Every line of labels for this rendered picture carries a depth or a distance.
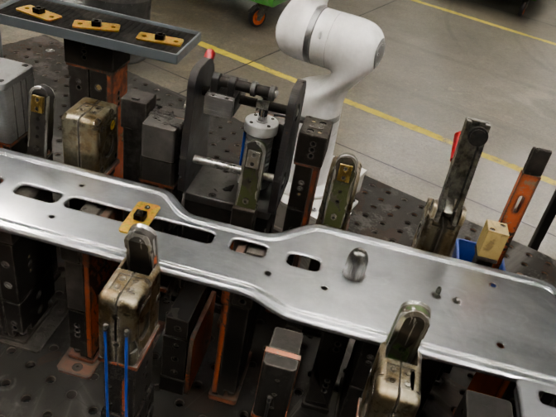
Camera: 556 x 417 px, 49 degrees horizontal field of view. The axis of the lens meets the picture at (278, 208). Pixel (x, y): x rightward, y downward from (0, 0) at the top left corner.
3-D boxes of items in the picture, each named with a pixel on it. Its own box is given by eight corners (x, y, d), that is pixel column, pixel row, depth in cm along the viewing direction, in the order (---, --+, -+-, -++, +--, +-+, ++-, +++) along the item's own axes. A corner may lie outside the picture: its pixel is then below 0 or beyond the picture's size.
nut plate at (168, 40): (135, 40, 112) (135, 33, 111) (140, 32, 115) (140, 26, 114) (179, 47, 112) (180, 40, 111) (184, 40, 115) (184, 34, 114)
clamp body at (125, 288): (83, 465, 92) (73, 299, 73) (117, 401, 102) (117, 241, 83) (140, 482, 91) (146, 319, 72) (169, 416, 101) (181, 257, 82)
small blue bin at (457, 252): (444, 292, 138) (457, 262, 133) (444, 266, 146) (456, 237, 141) (492, 304, 137) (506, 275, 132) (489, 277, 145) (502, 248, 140)
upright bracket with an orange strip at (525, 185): (434, 369, 119) (533, 148, 90) (434, 364, 120) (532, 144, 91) (449, 373, 118) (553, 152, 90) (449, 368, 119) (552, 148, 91)
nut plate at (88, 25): (71, 27, 112) (71, 21, 111) (74, 21, 115) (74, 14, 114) (118, 32, 114) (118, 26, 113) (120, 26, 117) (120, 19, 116)
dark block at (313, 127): (264, 312, 124) (299, 131, 101) (271, 289, 130) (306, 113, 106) (288, 318, 124) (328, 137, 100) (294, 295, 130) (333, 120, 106)
